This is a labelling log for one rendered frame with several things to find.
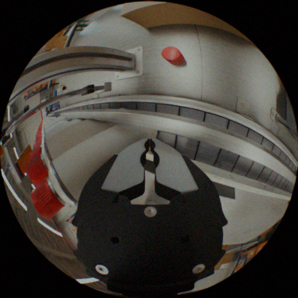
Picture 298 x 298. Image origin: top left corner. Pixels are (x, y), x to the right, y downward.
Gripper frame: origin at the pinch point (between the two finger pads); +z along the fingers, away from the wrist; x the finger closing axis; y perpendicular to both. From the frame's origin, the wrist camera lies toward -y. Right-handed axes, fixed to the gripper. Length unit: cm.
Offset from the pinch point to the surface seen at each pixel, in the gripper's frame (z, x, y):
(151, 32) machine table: 11.8, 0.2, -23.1
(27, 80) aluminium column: -5.9, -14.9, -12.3
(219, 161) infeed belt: -0.4, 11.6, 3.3
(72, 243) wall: -89, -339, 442
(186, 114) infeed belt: 3.2, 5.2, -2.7
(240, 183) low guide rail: -5.5, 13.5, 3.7
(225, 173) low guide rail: -3.0, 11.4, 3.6
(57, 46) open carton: 72, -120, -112
